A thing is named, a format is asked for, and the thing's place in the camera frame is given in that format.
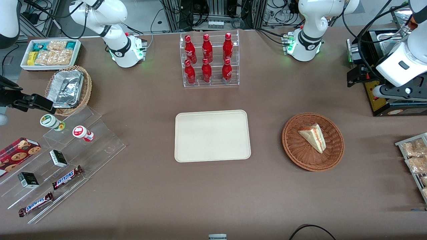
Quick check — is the white rectangular snack bin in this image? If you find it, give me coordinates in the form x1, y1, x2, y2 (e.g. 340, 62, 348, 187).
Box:
20, 39, 82, 72

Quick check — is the tan wicker basket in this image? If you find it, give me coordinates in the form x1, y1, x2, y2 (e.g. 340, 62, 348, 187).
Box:
45, 65, 92, 117

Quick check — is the triangular sandwich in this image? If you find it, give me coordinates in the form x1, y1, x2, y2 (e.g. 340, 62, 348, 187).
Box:
298, 123, 326, 154

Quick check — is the round brown wicker basket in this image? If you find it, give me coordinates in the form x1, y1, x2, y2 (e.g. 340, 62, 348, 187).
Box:
282, 112, 345, 172

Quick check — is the clear cracker bag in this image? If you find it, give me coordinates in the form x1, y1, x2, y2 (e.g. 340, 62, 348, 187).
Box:
34, 50, 56, 66
46, 40, 67, 51
53, 48, 73, 66

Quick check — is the aluminium frame rack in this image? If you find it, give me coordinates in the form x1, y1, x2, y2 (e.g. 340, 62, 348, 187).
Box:
159, 0, 268, 32

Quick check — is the red cookie box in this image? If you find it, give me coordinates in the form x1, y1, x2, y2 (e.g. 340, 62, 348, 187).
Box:
0, 137, 42, 178

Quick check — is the steel warmer pan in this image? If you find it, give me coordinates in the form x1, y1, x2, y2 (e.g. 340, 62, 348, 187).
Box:
375, 30, 409, 44

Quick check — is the brown Snickers bar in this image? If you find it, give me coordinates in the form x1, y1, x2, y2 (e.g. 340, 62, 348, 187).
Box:
52, 165, 84, 190
18, 192, 54, 218

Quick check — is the beige plastic tray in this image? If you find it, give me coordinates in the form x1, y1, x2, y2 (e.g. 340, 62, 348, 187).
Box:
174, 110, 252, 163

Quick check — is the silver foil container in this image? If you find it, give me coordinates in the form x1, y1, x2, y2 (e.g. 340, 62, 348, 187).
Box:
46, 70, 84, 109

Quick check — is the small dark drink carton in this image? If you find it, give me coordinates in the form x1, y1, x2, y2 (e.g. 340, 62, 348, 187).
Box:
17, 172, 40, 189
49, 150, 68, 168

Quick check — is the clear acrylic bottle rack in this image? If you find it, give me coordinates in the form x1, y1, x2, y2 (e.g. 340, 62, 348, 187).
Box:
179, 30, 240, 88

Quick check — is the red cola bottle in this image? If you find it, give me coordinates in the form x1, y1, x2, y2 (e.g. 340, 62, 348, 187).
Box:
202, 33, 214, 63
184, 60, 197, 85
223, 32, 234, 61
184, 35, 197, 64
201, 58, 213, 83
222, 58, 233, 84

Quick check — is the clear acrylic stepped display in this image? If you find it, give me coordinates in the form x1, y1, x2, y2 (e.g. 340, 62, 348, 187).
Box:
0, 106, 127, 225

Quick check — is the black food warmer machine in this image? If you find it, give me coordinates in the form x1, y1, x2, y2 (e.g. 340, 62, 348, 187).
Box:
346, 5, 427, 117

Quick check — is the tray of packaged cookies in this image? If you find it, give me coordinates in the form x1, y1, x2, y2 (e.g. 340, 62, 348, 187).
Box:
395, 132, 427, 205

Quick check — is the black cable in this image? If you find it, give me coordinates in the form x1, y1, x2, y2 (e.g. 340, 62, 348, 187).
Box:
288, 224, 337, 240

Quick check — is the red lid yoghurt cup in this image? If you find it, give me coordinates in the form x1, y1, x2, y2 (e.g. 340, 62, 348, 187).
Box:
72, 125, 95, 142

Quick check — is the green lid yoghurt cup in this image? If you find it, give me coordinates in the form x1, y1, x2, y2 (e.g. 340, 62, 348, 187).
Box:
40, 114, 66, 132

